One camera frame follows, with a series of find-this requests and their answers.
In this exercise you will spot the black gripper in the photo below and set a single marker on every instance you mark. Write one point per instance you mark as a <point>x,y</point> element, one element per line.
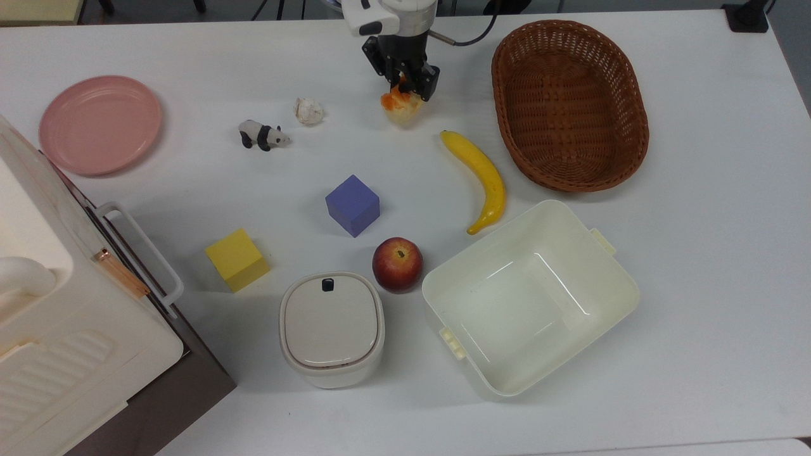
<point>404,52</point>

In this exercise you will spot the orange topped bread loaf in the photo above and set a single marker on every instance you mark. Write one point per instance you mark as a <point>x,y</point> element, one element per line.
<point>402,109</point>

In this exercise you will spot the brown wicker basket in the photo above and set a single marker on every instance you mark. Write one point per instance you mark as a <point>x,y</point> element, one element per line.
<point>570,107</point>

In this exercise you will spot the crumpled white paper ball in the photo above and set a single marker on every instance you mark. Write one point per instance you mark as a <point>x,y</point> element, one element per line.
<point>309,111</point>

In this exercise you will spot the yellow banana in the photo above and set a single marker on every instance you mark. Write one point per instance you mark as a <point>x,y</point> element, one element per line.
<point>485,174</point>

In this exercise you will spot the purple cube block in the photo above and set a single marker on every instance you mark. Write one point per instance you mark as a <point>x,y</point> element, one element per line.
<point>352,206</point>

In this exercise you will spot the panda figurine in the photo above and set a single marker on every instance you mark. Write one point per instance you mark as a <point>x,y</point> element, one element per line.
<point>256,134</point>

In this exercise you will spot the red apple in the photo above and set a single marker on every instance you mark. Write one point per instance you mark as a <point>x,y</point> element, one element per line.
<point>397,266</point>

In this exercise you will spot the yellow cube block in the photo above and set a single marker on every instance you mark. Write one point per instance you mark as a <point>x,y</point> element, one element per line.
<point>236,258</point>

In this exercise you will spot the small white lidded trash can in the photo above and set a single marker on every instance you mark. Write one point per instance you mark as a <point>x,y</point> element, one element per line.
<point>331,326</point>

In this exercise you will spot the cream plastic storage bin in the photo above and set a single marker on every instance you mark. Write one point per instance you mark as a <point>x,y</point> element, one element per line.
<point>532,304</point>

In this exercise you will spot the pink plate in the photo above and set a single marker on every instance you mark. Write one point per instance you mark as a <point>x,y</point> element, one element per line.
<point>100,125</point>

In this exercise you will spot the yellow wooden desk top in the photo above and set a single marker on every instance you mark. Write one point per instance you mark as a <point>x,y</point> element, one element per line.
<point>38,11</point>

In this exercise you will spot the dark brown drawer base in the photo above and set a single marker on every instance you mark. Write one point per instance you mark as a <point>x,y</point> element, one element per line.
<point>190,392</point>

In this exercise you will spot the cream cabinet box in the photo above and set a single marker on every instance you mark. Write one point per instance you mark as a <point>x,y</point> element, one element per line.
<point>63,342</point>

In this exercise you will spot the black camera pole stand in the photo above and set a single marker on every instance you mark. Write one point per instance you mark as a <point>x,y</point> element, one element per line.
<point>746,18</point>

